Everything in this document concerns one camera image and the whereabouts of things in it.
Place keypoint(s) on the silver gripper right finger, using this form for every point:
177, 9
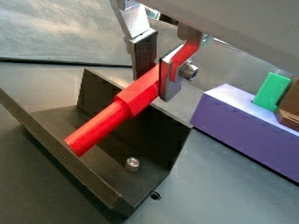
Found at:
175, 64

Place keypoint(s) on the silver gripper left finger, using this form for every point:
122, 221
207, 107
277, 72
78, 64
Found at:
141, 36

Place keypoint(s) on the red cylindrical peg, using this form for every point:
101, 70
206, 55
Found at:
129, 104

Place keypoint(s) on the green upright block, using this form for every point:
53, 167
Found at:
271, 91

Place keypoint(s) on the purple block base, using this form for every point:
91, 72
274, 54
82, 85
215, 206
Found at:
229, 117

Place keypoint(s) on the brown upright bracket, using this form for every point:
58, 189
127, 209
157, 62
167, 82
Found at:
287, 112

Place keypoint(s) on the right silver bracket screw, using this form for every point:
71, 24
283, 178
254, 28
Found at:
133, 164

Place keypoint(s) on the black angle bracket fixture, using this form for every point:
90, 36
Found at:
153, 137

